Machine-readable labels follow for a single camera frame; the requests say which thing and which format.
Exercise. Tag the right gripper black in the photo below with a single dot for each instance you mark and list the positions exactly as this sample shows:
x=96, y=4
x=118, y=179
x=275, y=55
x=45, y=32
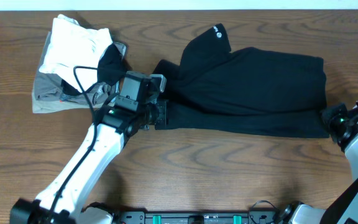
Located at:
x=327, y=114

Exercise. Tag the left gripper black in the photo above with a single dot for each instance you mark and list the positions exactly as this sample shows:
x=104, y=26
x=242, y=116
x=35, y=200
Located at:
x=163, y=111

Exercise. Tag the black t-shirt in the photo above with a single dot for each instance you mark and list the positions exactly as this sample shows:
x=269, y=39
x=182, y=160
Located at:
x=248, y=91

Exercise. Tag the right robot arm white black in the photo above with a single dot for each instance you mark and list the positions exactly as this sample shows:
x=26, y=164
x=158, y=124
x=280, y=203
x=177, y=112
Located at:
x=343, y=210

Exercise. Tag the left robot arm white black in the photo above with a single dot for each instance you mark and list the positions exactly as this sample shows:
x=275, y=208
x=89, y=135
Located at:
x=63, y=200

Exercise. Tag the black folded garment in pile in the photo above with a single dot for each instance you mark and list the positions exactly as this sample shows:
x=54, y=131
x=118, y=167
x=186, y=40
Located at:
x=110, y=68

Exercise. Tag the white folded garment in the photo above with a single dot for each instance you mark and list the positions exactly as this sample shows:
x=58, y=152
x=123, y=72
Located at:
x=74, y=52

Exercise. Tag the grey folded garment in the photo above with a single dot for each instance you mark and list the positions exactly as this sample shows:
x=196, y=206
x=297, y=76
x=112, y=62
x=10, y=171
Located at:
x=47, y=93

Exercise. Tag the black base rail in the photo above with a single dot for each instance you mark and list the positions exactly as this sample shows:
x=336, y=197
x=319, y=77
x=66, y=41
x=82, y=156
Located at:
x=139, y=217

